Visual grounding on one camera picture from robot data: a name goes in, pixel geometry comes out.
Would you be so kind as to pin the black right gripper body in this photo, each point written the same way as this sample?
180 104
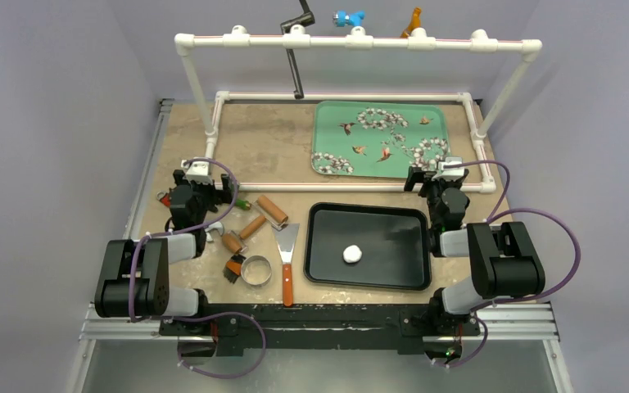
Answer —
414 179

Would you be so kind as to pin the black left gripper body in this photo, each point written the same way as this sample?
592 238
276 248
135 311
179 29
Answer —
205 194

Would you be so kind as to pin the black baking tray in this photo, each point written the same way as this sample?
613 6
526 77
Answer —
394 242

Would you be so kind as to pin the wooden double-ended rolling pin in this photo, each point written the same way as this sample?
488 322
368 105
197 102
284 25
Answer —
267 212

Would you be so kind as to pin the white dough ball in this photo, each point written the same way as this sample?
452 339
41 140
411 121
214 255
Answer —
352 254

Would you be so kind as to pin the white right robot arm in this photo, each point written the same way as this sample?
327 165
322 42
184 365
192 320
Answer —
503 260

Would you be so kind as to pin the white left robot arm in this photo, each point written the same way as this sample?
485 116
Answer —
134 280

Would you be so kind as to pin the small orange black brush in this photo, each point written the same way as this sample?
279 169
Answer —
233 268

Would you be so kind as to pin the green floral tray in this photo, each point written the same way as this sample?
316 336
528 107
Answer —
377 140

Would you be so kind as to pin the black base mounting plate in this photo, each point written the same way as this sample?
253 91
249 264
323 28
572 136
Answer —
408 329

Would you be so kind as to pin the blue plastic toy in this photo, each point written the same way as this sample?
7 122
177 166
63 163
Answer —
341 18

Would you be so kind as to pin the red handled adjustable wrench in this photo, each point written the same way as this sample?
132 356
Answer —
164 198

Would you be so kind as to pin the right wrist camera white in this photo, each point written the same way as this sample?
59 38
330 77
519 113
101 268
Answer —
451 170

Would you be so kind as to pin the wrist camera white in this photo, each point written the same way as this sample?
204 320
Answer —
451 170
197 171

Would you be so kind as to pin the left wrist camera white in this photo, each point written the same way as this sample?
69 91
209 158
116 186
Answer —
197 171

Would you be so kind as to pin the metal scraper orange handle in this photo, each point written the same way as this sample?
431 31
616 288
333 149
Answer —
285 238

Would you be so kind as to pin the aluminium rail frame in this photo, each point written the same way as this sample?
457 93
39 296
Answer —
522 340

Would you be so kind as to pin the white PVC pipe frame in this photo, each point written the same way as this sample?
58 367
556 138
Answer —
357 39

